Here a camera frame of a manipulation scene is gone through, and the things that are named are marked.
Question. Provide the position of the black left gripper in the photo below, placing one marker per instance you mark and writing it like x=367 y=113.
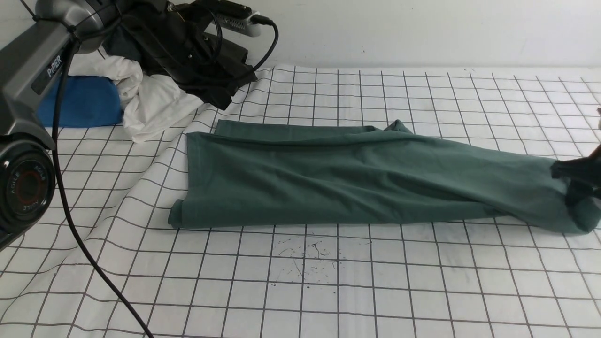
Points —
x=175 y=38

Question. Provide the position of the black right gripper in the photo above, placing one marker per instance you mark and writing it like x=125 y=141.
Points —
x=584 y=175

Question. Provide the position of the green long sleeve shirt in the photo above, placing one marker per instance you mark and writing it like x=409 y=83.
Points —
x=266 y=174

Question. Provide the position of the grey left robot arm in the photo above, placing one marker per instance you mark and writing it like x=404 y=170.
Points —
x=30 y=66

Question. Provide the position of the white shirt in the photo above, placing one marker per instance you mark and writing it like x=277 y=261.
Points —
x=151 y=104

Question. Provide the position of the dark olive shirt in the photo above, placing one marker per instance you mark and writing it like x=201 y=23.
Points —
x=231 y=63

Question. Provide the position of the blue shirt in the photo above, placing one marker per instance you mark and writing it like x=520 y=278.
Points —
x=90 y=102

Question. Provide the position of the white grid tablecloth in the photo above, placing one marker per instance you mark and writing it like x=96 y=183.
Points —
x=495 y=278

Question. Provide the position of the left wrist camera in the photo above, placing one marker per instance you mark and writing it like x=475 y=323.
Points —
x=234 y=16

